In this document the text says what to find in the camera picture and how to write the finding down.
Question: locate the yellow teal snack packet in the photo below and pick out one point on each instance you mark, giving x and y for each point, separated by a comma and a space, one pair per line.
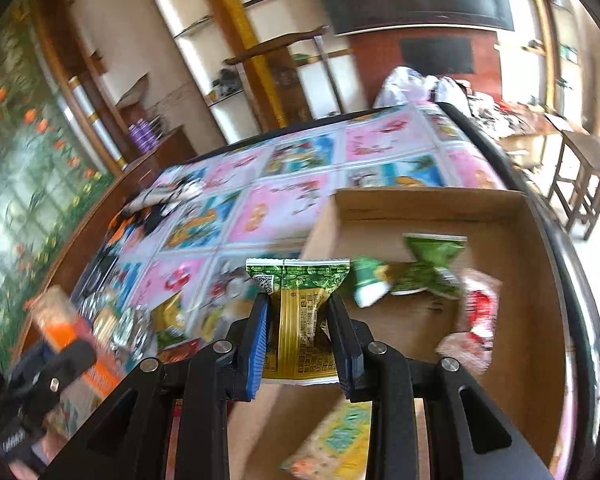
340, 435

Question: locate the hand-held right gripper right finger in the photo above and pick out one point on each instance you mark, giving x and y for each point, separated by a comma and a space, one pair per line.
342, 345

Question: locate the floral wall mural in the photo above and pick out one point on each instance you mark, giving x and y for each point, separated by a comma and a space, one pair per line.
25, 160

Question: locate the dark cloth bundle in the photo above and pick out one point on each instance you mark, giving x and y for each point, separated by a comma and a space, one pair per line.
227, 82

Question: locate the white wall shelf niche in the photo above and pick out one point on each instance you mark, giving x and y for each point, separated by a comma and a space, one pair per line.
200, 55

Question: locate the orange snack packet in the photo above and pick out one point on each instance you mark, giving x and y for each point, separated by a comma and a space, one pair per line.
60, 315

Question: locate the white plastic bag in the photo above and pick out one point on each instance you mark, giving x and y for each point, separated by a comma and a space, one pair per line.
405, 85

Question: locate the black rectangular panel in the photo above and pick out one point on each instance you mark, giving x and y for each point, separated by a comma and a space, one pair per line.
435, 55

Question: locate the shallow cardboard box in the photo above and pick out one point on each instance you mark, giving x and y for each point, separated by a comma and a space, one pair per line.
420, 220

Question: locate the heap of assorted snack packets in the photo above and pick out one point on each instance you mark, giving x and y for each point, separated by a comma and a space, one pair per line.
130, 330

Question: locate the green white snack packet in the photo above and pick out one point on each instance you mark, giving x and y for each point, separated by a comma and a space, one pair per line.
435, 255
372, 280

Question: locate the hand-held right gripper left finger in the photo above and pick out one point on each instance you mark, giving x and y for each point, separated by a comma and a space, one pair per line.
257, 340

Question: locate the wooden stool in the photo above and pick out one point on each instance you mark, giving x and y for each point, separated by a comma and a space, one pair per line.
585, 147

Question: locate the green yellow snack packet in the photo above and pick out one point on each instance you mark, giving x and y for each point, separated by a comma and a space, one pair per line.
300, 310

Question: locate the dark wooden chair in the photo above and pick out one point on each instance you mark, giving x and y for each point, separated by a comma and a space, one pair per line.
280, 42

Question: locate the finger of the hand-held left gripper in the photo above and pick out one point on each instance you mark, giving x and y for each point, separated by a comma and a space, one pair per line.
65, 362

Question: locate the printed plastic tablecloth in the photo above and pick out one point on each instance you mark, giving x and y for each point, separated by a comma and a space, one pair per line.
280, 200

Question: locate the red white snack packet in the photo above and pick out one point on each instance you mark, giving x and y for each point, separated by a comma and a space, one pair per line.
477, 310

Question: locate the cluttered wooden side table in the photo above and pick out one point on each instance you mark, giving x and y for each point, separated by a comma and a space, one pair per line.
515, 115

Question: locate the black white orange scarf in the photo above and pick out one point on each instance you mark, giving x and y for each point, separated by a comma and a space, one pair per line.
150, 205

